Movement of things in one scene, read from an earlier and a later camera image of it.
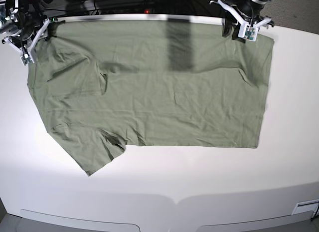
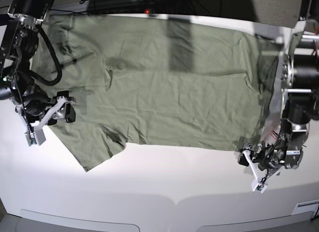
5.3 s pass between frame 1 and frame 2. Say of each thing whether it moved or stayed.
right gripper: moved
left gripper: moved
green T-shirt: stayed
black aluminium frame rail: stayed
